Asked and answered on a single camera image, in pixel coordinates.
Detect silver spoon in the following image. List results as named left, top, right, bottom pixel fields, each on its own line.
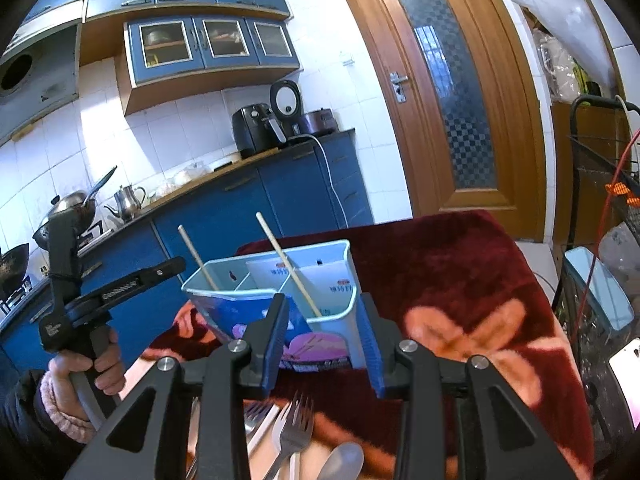
left=317, top=442, right=365, bottom=480

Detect white phone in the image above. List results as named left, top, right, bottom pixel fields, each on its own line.
left=607, top=337, right=640, bottom=431

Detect clear plastic bag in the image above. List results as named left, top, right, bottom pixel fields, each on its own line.
left=597, top=220, right=640, bottom=281

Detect glass-front wall cabinet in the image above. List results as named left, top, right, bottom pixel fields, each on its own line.
left=114, top=12, right=302, bottom=116

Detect gas stove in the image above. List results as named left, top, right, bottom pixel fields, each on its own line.
left=0, top=220, right=116, bottom=316

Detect grey range hood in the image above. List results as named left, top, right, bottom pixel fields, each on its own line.
left=0, top=0, right=83, bottom=146

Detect black rice cooker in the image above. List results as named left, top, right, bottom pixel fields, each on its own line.
left=270, top=80, right=302, bottom=136

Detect black wok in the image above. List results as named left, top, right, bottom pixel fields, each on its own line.
left=0, top=242, right=31, bottom=301

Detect wooden cutting board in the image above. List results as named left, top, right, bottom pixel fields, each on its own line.
left=150, top=147, right=281, bottom=201

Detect wooden chopstick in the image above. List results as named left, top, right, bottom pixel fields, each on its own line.
left=256, top=211, right=322, bottom=318
left=178, top=226, right=219, bottom=292

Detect wooden door with glass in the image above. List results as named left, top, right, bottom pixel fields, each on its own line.
left=331, top=0, right=553, bottom=241

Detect steel kettle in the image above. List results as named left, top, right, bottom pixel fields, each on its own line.
left=103, top=184, right=147, bottom=224

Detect white plastic bag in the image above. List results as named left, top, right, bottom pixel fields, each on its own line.
left=500, top=0, right=618, bottom=98

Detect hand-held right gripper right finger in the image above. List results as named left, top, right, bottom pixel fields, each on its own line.
left=356, top=292, right=578, bottom=480

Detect silver door handle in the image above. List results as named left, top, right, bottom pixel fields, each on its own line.
left=389, top=71, right=410, bottom=105

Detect green bottle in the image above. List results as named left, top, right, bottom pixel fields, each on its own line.
left=572, top=57, right=591, bottom=96

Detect white covered bowl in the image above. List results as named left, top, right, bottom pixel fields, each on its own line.
left=172, top=162, right=208, bottom=183

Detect blue lower cabinets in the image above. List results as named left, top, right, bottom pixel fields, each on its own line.
left=0, top=129, right=376, bottom=376

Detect orange cable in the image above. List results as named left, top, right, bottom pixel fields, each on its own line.
left=575, top=130, right=640, bottom=361

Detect black air fryer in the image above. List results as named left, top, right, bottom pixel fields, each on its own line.
left=231, top=103, right=287, bottom=158

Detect steel wok with lid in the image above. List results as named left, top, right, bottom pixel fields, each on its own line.
left=32, top=165, right=118, bottom=251

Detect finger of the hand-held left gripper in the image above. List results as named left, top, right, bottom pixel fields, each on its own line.
left=126, top=256, right=187, bottom=290

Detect white power cable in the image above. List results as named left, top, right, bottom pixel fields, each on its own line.
left=285, top=132, right=351, bottom=228

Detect white plastic jug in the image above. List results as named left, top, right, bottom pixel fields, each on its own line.
left=532, top=27, right=583, bottom=103

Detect light blue utensil holder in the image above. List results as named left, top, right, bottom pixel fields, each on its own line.
left=181, top=240, right=368, bottom=372

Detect wooden shelf unit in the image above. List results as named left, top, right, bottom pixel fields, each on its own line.
left=500, top=0, right=640, bottom=253

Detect red floral blanket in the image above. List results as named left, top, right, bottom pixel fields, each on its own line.
left=140, top=209, right=596, bottom=480

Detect black wire cart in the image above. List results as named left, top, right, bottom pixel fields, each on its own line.
left=552, top=95, right=640, bottom=431

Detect person's left hand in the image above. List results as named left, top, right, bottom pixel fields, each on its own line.
left=49, top=341, right=127, bottom=413

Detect brown pressure cooker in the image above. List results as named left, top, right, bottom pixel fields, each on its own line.
left=300, top=108, right=337, bottom=137

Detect light blue bin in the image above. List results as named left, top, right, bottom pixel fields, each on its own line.
left=564, top=246, right=636, bottom=333

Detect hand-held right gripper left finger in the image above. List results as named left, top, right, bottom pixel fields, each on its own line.
left=65, top=292, right=292, bottom=480

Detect person's left forearm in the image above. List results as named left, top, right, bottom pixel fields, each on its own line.
left=0, top=360, right=101, bottom=480

